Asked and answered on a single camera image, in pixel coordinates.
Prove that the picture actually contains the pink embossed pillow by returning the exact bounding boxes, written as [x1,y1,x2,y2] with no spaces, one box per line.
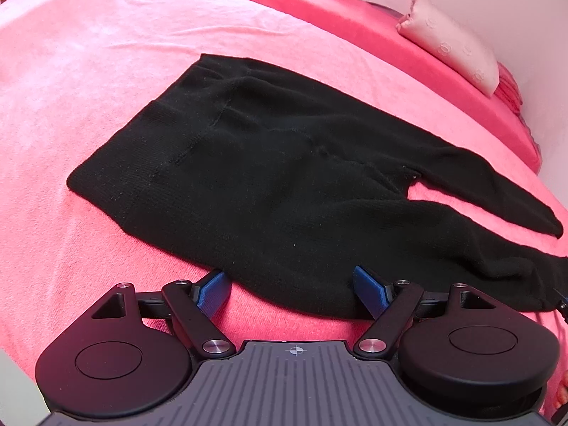
[396,0,499,97]

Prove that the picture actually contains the pink blanket on near bed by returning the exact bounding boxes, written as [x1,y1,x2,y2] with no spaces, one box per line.
[0,0,568,426]

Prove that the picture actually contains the red folded quilt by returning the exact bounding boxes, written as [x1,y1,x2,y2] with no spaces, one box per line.
[494,62,523,116]

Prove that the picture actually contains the black knit pants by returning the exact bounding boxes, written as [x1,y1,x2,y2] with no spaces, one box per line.
[67,55,567,318]

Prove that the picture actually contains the red sheet on far bed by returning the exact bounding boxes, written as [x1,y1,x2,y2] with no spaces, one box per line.
[250,0,542,172]

